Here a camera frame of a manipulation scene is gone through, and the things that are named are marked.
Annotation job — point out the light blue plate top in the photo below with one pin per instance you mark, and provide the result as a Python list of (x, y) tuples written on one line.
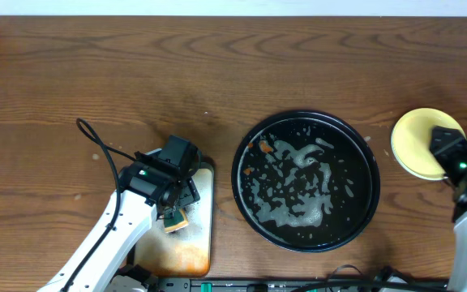
[(429, 177)]

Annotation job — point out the black rectangular soapy tray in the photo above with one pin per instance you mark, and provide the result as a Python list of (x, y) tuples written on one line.
[(186, 251)]

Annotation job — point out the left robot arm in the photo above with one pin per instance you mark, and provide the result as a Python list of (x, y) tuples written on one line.
[(157, 183)]

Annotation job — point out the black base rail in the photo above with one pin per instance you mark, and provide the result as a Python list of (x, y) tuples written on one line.
[(175, 284)]

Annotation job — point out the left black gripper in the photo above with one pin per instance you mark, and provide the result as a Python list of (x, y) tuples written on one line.
[(186, 195)]

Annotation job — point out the black round tray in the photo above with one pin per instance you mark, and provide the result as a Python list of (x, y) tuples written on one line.
[(305, 181)]

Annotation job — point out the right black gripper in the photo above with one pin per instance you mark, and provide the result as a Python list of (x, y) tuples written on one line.
[(443, 142)]

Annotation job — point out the orange green sponge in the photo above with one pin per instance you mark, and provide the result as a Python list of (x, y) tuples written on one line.
[(175, 221)]

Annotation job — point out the yellow plate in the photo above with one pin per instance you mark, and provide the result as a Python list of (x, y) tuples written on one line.
[(411, 136)]

